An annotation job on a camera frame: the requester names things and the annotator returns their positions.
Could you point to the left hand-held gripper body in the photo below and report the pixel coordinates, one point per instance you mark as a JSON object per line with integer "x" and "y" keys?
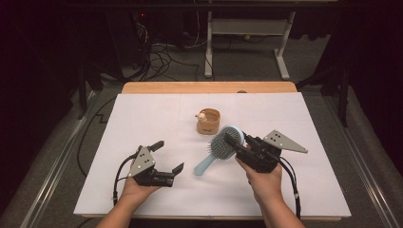
{"x": 144, "y": 163}

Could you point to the person's right hand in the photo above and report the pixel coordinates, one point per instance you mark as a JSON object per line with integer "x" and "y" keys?
{"x": 267, "y": 185}

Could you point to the black stand leg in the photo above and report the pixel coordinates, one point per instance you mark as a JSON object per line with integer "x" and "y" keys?
{"x": 343, "y": 98}
{"x": 83, "y": 91}

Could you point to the tan pot with bear figure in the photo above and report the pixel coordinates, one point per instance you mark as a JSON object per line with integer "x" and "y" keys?
{"x": 209, "y": 125}

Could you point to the person's left hand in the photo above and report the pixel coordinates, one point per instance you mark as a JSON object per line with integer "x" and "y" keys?
{"x": 134, "y": 193}

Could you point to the white table cover sheet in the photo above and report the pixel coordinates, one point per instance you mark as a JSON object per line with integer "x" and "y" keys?
{"x": 158, "y": 114}

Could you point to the light blue hairbrush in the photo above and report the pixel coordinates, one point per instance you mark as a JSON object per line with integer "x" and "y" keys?
{"x": 218, "y": 148}

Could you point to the white metal table frame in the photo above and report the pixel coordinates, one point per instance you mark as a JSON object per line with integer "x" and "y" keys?
{"x": 247, "y": 27}

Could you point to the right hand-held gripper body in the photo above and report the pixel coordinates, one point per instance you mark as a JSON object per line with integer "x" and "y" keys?
{"x": 259, "y": 155}

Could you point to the small yellow ball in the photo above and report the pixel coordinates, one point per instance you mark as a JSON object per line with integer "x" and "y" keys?
{"x": 247, "y": 37}

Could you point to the metal floor rail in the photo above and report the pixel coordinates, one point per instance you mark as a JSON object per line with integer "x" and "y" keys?
{"x": 364, "y": 177}
{"x": 53, "y": 177}

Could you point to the dark computer tower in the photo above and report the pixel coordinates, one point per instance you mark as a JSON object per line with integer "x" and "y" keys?
{"x": 126, "y": 41}

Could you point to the wooden table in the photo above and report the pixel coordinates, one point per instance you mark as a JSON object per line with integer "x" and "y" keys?
{"x": 190, "y": 87}

